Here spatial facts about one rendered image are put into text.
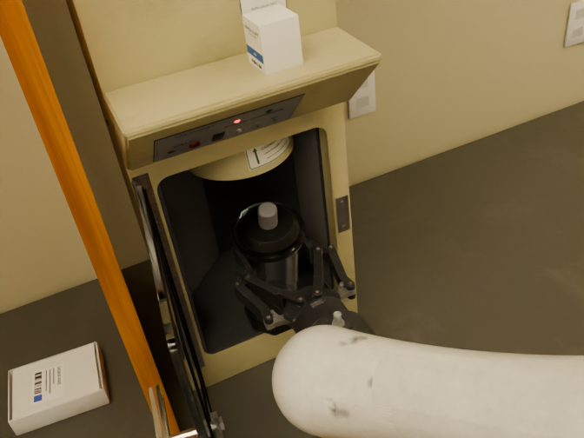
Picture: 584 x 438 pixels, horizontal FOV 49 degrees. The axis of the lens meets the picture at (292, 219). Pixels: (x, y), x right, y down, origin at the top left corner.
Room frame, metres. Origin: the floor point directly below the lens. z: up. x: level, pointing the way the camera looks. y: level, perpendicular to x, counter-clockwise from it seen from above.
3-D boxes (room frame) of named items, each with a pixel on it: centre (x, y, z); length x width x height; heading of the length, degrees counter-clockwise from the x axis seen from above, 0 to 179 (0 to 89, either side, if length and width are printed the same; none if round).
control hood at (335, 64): (0.72, 0.03, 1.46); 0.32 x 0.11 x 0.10; 110
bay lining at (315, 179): (0.89, 0.10, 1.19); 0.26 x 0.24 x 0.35; 110
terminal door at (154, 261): (0.56, 0.16, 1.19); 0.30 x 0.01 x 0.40; 12
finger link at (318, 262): (0.68, -0.03, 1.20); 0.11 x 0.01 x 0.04; 172
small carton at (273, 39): (0.74, -0.01, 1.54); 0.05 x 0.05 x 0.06; 22
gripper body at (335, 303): (0.61, -0.01, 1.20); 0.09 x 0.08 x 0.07; 20
